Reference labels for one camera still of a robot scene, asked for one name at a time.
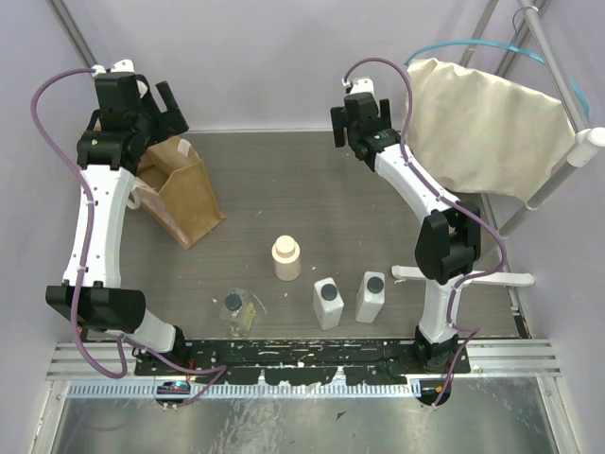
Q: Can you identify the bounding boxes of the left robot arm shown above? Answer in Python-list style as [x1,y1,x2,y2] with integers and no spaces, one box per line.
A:
[45,67,189,375]

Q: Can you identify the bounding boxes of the white rack foot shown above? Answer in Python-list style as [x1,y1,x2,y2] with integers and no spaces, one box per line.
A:
[390,265,535,288]

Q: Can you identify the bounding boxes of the white bottle black cap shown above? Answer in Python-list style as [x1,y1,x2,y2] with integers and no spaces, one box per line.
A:
[355,271,386,323]
[313,277,344,330]

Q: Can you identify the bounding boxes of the clear glass bottle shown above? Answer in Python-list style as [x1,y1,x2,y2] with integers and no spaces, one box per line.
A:
[220,288,256,338]

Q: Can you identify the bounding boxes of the cream canvas cloth bag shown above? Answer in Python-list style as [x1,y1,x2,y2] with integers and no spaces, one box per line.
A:
[406,59,575,201]

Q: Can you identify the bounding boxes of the grey clothes rack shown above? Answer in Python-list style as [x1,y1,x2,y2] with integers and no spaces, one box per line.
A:
[452,1,604,244]

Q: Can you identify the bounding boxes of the brown paper bag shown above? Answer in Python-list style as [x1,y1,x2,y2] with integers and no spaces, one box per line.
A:
[84,123,227,251]

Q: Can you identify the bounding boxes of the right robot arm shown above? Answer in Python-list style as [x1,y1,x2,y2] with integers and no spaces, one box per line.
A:
[330,92,481,373]

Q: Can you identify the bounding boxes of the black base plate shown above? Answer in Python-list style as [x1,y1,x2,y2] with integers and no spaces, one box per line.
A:
[134,338,474,387]

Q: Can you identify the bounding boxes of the teal hanger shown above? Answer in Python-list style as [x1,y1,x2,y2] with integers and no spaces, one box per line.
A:
[405,39,590,118]

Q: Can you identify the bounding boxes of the beige round bottle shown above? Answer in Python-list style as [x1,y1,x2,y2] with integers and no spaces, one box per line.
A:
[271,236,301,282]

